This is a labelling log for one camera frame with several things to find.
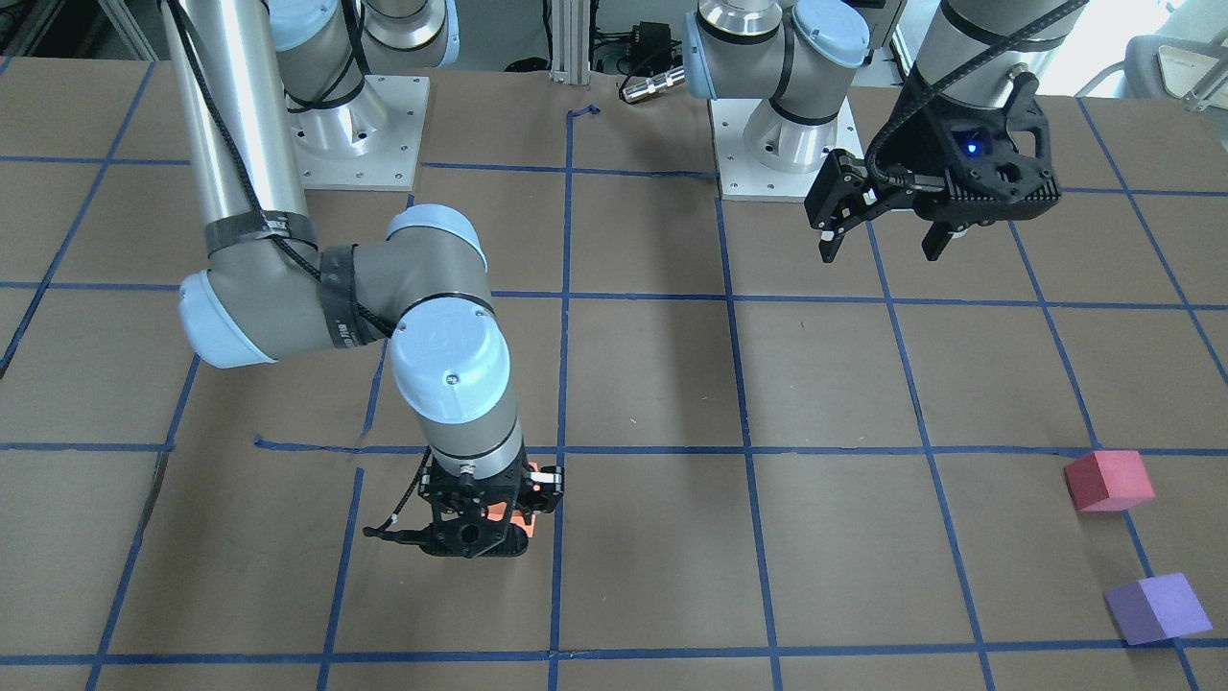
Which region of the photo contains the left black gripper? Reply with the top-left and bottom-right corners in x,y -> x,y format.
804,149 -> 968,264

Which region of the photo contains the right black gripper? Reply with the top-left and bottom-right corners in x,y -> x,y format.
418,459 -> 565,522

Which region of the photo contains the orange foam block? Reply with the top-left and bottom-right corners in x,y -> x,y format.
484,461 -> 545,539

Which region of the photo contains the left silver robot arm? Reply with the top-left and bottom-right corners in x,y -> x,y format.
682,1 -> 1084,263

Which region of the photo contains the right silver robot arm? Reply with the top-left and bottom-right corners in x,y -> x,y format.
158,1 -> 564,558

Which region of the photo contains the brown paper mat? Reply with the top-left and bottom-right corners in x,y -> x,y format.
2,59 -> 1226,690

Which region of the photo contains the red foam block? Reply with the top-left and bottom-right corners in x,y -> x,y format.
1063,449 -> 1156,512

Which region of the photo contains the purple foam block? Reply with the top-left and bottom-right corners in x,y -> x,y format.
1102,572 -> 1214,646

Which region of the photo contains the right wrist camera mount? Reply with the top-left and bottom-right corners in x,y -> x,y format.
363,507 -> 530,558

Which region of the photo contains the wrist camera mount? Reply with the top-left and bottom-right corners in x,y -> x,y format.
874,71 -> 1061,225
363,507 -> 530,558

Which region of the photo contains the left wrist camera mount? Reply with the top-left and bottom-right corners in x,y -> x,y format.
874,71 -> 1061,225

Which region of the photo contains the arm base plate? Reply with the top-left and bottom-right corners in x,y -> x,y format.
289,76 -> 431,191
709,98 -> 863,203

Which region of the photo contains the aluminium frame post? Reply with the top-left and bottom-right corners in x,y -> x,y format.
546,0 -> 593,87

